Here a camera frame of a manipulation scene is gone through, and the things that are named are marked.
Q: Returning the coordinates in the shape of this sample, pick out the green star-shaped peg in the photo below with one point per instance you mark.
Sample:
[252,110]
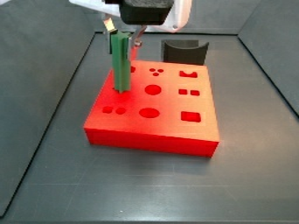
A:
[120,62]

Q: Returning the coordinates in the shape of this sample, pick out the black curved holder stand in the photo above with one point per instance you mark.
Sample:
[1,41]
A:
[184,51]

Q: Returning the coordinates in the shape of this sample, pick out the red shape-sorter block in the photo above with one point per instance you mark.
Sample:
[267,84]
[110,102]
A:
[165,114]

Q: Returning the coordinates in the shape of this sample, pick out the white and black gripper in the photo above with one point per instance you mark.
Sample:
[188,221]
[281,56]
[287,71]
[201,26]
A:
[166,15]

